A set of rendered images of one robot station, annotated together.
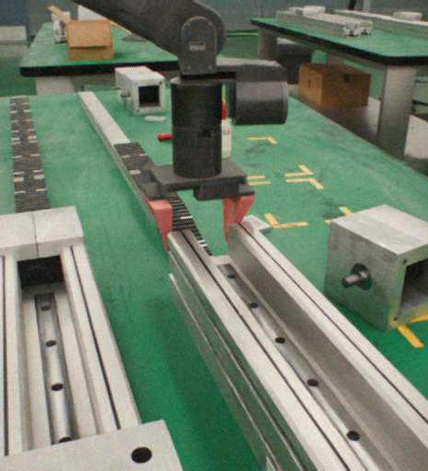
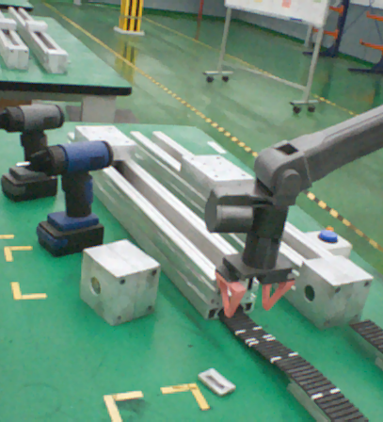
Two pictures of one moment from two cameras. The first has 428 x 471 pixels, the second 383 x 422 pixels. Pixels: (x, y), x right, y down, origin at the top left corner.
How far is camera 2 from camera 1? 147 cm
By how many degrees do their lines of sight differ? 130
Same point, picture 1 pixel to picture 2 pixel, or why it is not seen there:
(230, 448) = not seen: hidden behind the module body
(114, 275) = (299, 329)
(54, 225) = (326, 267)
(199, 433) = not seen: hidden behind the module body
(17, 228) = (344, 267)
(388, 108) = not seen: outside the picture
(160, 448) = (213, 176)
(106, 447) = (225, 177)
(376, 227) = (131, 256)
